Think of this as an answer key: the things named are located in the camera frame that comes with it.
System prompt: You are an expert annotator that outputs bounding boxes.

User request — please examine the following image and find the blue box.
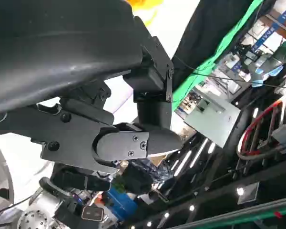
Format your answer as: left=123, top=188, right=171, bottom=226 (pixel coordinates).
left=106, top=186, right=139, bottom=223

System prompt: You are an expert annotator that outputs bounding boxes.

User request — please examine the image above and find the grey metal cabinet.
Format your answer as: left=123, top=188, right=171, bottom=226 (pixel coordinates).
left=183, top=97, right=242, bottom=149

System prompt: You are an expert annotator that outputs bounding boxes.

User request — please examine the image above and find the black cloth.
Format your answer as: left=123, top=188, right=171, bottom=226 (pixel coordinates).
left=171, top=0, right=255, bottom=93

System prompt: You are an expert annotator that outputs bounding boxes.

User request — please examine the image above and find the red and white cable loop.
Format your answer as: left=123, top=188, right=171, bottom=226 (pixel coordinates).
left=235, top=99, right=286, bottom=161

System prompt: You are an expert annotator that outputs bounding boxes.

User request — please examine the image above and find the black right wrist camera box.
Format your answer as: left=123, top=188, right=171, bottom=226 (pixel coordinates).
left=54, top=198, right=108, bottom=225

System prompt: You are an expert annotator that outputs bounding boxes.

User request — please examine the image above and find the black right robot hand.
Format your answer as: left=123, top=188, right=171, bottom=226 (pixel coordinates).
left=39, top=164, right=115, bottom=193

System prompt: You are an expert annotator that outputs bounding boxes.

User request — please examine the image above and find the orange and white bread roll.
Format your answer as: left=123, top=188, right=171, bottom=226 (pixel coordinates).
left=127, top=0, right=164, bottom=28

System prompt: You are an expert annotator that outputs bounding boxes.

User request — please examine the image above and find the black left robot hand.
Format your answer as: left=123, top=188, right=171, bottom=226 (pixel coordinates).
left=0, top=0, right=183, bottom=175

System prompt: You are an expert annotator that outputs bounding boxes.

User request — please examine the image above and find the green cloth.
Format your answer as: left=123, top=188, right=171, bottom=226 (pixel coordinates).
left=173, top=0, right=265, bottom=112

